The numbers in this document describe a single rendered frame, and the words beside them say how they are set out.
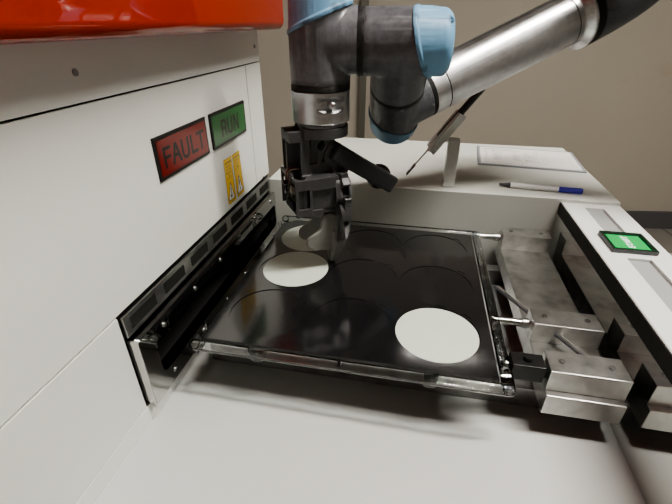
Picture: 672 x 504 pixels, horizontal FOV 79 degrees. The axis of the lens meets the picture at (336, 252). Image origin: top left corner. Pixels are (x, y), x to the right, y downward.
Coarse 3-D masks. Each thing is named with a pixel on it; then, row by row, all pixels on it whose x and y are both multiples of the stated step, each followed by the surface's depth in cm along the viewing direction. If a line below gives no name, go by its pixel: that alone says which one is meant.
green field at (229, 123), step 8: (240, 104) 63; (224, 112) 58; (232, 112) 60; (240, 112) 63; (216, 120) 56; (224, 120) 58; (232, 120) 61; (240, 120) 63; (216, 128) 56; (224, 128) 58; (232, 128) 61; (240, 128) 64; (216, 136) 56; (224, 136) 59; (232, 136) 61; (216, 144) 57
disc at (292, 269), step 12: (300, 252) 67; (276, 264) 64; (288, 264) 64; (300, 264) 64; (312, 264) 64; (324, 264) 64; (276, 276) 61; (288, 276) 61; (300, 276) 61; (312, 276) 61
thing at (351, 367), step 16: (208, 352) 48; (224, 352) 47; (240, 352) 47; (256, 352) 47; (272, 352) 46; (288, 352) 46; (320, 368) 45; (336, 368) 45; (352, 368) 45; (368, 368) 44; (384, 368) 44; (400, 368) 44; (432, 384) 43; (448, 384) 43; (464, 384) 43; (480, 384) 42; (496, 384) 42
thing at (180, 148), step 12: (180, 132) 48; (192, 132) 50; (204, 132) 53; (156, 144) 44; (168, 144) 46; (180, 144) 48; (192, 144) 50; (204, 144) 53; (168, 156) 46; (180, 156) 48; (192, 156) 51; (168, 168) 46
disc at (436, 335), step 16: (400, 320) 52; (416, 320) 52; (432, 320) 52; (448, 320) 52; (464, 320) 52; (400, 336) 49; (416, 336) 49; (432, 336) 49; (448, 336) 49; (464, 336) 49; (416, 352) 47; (432, 352) 47; (448, 352) 47; (464, 352) 47
